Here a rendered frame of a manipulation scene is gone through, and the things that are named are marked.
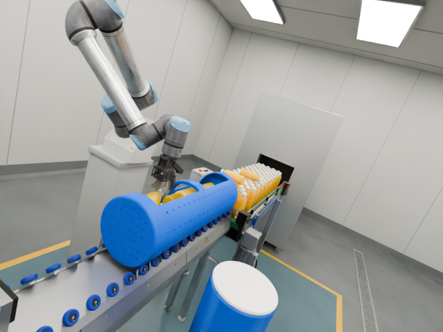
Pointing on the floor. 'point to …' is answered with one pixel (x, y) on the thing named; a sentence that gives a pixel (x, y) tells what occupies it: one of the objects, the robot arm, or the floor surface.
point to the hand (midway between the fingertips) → (161, 193)
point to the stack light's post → (268, 225)
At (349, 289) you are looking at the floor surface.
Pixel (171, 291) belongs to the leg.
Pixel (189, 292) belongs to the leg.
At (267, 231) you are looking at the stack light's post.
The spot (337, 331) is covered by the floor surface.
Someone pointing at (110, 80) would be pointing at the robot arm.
